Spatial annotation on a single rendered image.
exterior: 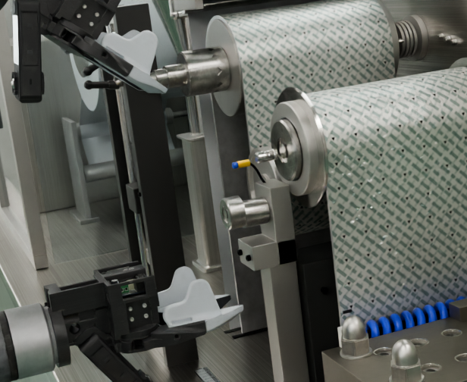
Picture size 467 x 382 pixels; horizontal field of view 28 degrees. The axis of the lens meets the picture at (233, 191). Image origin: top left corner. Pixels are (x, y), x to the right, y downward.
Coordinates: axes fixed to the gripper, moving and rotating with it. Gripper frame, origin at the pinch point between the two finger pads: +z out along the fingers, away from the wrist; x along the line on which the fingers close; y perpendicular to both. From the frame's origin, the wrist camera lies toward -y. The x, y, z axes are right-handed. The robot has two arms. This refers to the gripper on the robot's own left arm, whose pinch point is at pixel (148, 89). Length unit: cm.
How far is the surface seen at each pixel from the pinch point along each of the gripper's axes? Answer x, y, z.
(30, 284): 85, -40, 22
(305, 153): -7.0, 2.8, 18.2
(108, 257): 92, -28, 36
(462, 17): 10, 33, 37
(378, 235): -8.3, -0.9, 31.3
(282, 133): -2.5, 3.8, 16.3
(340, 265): -8.3, -6.3, 28.9
